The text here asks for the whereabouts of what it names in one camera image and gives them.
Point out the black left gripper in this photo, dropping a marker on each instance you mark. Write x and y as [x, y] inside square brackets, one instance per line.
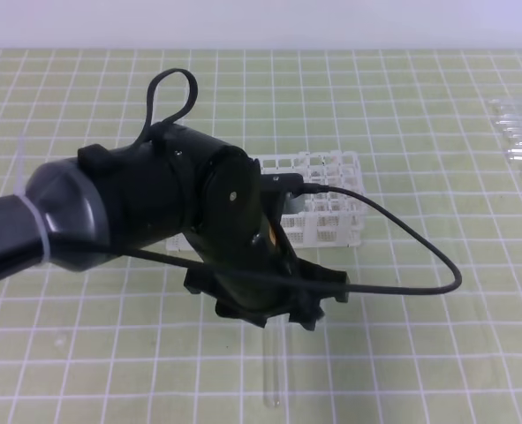
[273, 280]

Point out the clear glass test tube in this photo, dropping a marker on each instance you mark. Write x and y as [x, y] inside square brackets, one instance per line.
[273, 361]

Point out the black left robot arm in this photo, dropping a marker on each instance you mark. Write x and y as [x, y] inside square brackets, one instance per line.
[81, 212]

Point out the white test tube rack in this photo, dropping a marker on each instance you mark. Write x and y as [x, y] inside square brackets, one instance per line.
[315, 220]

